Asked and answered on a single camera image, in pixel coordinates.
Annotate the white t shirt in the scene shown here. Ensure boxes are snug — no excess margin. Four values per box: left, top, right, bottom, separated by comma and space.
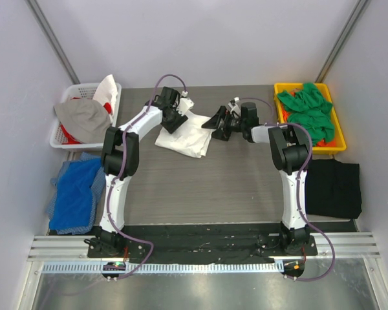
155, 111, 213, 158

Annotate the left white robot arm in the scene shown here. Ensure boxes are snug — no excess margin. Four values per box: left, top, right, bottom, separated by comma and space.
85, 87, 188, 258

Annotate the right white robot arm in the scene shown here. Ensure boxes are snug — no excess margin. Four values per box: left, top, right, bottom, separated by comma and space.
201, 102, 312, 255

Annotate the white cloth in basket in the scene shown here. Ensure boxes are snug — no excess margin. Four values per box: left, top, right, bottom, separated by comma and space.
92, 74, 120, 110

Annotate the green t shirt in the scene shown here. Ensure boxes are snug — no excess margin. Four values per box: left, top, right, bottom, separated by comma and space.
276, 82, 336, 150

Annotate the grey cloth in basket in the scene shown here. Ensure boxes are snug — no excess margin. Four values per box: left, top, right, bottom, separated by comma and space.
54, 99, 113, 145

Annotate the white plastic basket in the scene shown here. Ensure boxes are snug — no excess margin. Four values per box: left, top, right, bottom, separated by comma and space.
49, 83, 122, 152

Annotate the red cloth in basket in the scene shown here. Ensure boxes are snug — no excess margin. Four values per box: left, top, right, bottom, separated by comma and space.
60, 93, 114, 145

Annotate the yellow plastic bin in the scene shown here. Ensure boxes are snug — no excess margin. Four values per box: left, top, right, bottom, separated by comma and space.
274, 83, 346, 155

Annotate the black folded t shirt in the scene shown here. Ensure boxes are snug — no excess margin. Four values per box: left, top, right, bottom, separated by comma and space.
305, 159, 362, 220

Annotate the blue t shirt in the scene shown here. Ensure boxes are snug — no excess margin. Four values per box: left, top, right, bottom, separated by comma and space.
48, 158, 103, 231

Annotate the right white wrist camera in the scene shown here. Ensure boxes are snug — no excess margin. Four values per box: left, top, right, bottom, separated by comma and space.
228, 97, 241, 115

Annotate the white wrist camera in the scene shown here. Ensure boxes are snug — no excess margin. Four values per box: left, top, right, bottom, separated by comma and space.
177, 90, 194, 116
228, 97, 241, 115

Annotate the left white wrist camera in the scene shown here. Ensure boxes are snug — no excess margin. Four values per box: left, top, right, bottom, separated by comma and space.
177, 90, 194, 116

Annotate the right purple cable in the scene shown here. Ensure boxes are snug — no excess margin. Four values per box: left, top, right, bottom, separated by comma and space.
237, 98, 336, 282

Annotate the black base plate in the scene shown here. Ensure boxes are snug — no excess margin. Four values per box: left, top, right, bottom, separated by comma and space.
87, 222, 318, 266

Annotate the white slotted cable duct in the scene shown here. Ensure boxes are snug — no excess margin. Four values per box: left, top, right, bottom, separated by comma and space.
41, 260, 284, 274

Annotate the aluminium frame rail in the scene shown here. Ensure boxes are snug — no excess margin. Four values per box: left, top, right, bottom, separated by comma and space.
28, 231, 380, 265

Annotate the right corner aluminium post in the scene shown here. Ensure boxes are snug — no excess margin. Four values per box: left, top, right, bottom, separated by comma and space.
315, 0, 371, 83

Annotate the corner aluminium post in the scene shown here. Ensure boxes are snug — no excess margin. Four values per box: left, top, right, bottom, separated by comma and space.
25, 0, 80, 85
315, 0, 371, 83

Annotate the left corner aluminium post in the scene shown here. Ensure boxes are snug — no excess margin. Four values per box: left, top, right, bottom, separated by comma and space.
25, 0, 80, 85

